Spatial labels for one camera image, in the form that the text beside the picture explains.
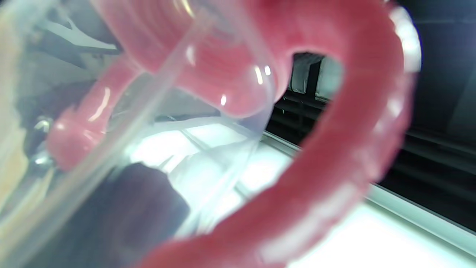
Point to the person's right hand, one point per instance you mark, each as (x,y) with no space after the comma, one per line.
(141,208)

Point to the clear plastic baby bottle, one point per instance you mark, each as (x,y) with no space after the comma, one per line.
(334,149)

